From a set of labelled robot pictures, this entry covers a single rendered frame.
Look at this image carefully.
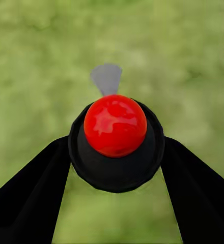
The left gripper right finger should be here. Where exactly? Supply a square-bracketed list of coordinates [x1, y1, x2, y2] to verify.
[160, 137, 224, 244]

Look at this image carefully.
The pesticide atomizer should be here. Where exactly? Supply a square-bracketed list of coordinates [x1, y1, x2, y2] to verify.
[68, 63, 165, 194]

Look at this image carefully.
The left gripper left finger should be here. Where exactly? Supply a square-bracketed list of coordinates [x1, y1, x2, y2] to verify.
[0, 136, 71, 244]

